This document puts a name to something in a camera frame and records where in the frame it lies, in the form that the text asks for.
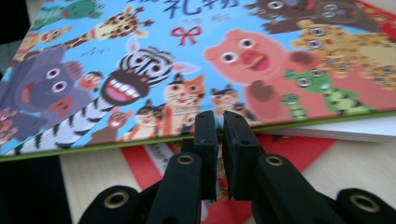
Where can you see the red picture book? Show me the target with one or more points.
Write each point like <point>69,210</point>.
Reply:
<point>299,149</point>

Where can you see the animal picture book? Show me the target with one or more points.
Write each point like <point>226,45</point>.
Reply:
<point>193,68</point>

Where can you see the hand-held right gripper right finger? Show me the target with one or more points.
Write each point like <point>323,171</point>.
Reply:
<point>241,155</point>

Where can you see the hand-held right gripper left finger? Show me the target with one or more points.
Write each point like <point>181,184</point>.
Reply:
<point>206,149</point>

